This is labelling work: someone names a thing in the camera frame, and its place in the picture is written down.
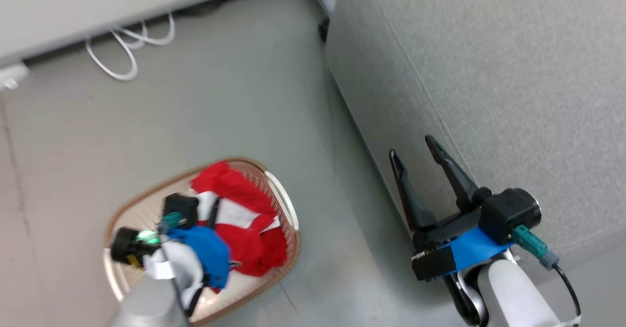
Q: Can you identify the white coiled cable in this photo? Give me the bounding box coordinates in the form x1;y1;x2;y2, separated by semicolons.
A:
85;13;176;82

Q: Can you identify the white power adapter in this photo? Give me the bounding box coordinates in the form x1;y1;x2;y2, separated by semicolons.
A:
0;63;30;92

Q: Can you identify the red white jersey garment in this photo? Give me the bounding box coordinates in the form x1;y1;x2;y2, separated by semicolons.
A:
188;161;290;294

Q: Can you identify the large white partition board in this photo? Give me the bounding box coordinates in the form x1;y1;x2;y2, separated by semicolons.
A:
0;0;294;66

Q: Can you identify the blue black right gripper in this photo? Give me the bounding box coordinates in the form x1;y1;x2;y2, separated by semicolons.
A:
389;135;515;282

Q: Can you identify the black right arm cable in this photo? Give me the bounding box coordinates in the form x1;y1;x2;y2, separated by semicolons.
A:
514;225;582;327

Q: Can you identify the white laundry basket brown rim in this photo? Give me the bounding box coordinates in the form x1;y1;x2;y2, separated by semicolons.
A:
103;157;302;327

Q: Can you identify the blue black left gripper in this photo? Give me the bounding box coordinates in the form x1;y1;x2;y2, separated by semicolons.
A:
168;225;231;290

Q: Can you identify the grey fabric sofa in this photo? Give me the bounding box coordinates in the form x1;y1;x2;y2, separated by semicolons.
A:
324;0;626;313

